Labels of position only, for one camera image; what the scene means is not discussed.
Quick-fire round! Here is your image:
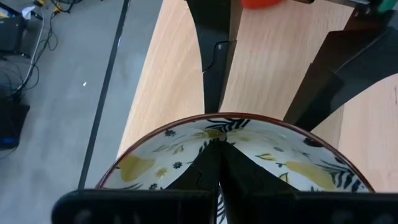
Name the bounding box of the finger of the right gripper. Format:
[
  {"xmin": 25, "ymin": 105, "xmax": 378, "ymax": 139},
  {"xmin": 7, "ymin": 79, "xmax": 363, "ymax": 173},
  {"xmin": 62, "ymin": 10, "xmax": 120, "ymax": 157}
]
[
  {"xmin": 282, "ymin": 29, "xmax": 398, "ymax": 132},
  {"xmin": 186, "ymin": 0, "xmax": 244, "ymax": 114}
]

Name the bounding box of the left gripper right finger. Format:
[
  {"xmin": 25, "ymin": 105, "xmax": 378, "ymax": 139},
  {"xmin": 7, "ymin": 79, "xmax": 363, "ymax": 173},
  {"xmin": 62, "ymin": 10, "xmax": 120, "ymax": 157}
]
[{"xmin": 219, "ymin": 139, "xmax": 301, "ymax": 194}]

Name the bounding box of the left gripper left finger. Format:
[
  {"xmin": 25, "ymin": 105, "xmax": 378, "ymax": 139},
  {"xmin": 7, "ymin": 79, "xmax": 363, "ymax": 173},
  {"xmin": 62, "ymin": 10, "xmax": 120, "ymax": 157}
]
[{"xmin": 164, "ymin": 139, "xmax": 222, "ymax": 192}]

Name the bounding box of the yellow bowl patterned white inside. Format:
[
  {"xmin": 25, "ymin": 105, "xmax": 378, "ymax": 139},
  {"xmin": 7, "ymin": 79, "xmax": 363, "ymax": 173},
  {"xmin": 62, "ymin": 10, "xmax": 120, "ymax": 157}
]
[{"xmin": 95, "ymin": 112, "xmax": 376, "ymax": 224}]

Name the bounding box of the white crumpled paper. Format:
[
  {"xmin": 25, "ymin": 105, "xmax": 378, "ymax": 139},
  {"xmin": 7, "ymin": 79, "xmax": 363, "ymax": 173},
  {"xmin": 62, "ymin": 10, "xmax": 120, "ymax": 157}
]
[{"xmin": 21, "ymin": 5, "xmax": 37, "ymax": 20}]

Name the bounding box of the black box blue light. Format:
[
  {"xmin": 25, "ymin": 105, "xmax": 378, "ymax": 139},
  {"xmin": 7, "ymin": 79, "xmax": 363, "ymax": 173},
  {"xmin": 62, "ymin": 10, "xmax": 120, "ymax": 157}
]
[{"xmin": 0, "ymin": 99, "xmax": 31, "ymax": 150}]

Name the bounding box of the black equipment case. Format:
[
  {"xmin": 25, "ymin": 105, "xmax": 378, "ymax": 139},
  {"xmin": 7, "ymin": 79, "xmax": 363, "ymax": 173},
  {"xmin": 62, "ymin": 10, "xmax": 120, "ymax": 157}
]
[{"xmin": 0, "ymin": 2, "xmax": 27, "ymax": 54}]

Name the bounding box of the wooden shelf black metal frame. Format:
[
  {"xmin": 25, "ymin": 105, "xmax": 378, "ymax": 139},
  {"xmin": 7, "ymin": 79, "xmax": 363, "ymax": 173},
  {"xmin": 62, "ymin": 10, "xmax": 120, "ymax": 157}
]
[{"xmin": 116, "ymin": 0, "xmax": 398, "ymax": 194}]

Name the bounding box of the white cable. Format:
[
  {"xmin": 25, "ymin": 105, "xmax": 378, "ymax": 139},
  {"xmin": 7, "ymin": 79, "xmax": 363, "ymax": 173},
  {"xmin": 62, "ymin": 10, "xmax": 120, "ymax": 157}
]
[{"xmin": 17, "ymin": 14, "xmax": 46, "ymax": 94}]

